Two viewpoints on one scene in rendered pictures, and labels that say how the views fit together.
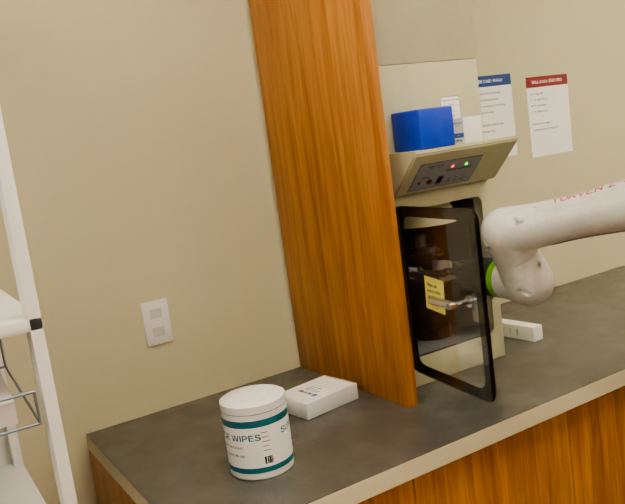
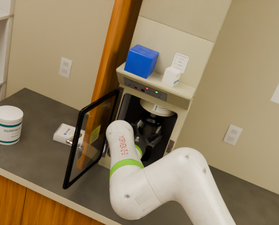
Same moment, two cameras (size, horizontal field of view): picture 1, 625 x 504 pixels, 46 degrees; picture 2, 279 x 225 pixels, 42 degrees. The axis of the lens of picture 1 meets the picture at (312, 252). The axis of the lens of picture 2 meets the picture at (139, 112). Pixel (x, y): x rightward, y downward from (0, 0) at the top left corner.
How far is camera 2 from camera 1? 1.48 m
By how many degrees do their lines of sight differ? 43
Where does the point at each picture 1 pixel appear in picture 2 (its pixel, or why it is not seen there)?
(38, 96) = not seen: outside the picture
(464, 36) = (211, 27)
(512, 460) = (77, 218)
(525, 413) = (83, 207)
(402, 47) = (162, 14)
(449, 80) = (187, 45)
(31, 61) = not seen: outside the picture
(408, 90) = (156, 37)
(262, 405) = not seen: outside the picture
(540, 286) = not seen: hidden behind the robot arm
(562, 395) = (108, 218)
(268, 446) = not seen: outside the picture
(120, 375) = (46, 77)
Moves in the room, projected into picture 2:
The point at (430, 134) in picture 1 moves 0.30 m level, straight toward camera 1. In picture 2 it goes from (131, 65) to (59, 64)
